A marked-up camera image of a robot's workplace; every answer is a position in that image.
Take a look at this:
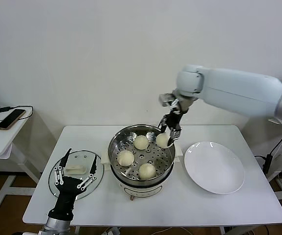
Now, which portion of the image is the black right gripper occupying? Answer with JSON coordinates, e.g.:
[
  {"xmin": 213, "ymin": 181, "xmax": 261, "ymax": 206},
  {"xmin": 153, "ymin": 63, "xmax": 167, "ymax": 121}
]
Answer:
[{"xmin": 158, "ymin": 107, "xmax": 183, "ymax": 148}]

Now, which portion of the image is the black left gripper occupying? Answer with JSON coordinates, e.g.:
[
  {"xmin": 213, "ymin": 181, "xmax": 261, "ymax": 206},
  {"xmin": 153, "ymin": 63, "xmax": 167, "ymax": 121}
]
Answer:
[{"xmin": 47, "ymin": 148, "xmax": 98, "ymax": 219}]

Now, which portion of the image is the round glass pot lid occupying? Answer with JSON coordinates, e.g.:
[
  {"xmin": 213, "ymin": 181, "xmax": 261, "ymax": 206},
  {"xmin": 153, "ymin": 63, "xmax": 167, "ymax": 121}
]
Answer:
[{"xmin": 48, "ymin": 149, "xmax": 105, "ymax": 198}]

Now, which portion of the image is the white steamed baozi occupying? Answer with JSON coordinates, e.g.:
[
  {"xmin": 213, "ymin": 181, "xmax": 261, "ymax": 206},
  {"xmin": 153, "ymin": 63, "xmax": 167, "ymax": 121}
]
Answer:
[
  {"xmin": 133, "ymin": 135, "xmax": 149, "ymax": 150},
  {"xmin": 117, "ymin": 150, "xmax": 134, "ymax": 167},
  {"xmin": 155, "ymin": 133, "xmax": 172, "ymax": 148},
  {"xmin": 138, "ymin": 163, "xmax": 157, "ymax": 180}
]

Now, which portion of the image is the stainless steel steamer basket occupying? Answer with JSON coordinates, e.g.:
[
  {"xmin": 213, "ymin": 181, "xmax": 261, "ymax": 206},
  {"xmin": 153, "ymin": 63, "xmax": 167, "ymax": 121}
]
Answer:
[{"xmin": 108, "ymin": 124, "xmax": 176, "ymax": 181}]

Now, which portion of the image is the white round plate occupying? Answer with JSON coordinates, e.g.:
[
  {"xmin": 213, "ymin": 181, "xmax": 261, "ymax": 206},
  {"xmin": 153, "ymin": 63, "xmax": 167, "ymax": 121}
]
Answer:
[{"xmin": 183, "ymin": 141, "xmax": 246, "ymax": 195}]

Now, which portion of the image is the cream electric cooker base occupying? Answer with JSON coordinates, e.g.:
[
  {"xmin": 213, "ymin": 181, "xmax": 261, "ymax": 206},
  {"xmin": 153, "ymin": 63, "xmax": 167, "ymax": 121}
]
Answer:
[{"xmin": 100, "ymin": 143, "xmax": 183, "ymax": 202}]

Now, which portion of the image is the white power strip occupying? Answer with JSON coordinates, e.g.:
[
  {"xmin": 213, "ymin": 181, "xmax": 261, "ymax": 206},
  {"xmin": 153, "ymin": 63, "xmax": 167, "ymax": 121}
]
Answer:
[{"xmin": 101, "ymin": 226, "xmax": 121, "ymax": 235}]

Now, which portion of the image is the black smartphone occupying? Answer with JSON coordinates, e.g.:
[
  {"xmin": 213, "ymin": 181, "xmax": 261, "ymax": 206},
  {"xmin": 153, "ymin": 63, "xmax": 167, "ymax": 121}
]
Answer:
[{"xmin": 0, "ymin": 109, "xmax": 26, "ymax": 130}]

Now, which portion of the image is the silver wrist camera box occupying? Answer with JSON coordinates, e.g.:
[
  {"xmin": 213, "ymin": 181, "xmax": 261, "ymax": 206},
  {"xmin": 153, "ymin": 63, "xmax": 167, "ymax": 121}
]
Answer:
[{"xmin": 158, "ymin": 92, "xmax": 179, "ymax": 108}]

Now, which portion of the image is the black cable with adapter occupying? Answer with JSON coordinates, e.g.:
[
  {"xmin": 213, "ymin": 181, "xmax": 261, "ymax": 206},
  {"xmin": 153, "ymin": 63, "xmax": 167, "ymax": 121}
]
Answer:
[{"xmin": 0, "ymin": 105, "xmax": 34, "ymax": 122}]

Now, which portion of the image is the black power cable with brick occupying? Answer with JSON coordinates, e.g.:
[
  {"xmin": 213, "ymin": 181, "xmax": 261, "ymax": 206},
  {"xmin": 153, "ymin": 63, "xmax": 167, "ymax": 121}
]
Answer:
[{"xmin": 254, "ymin": 127, "xmax": 282, "ymax": 183}]

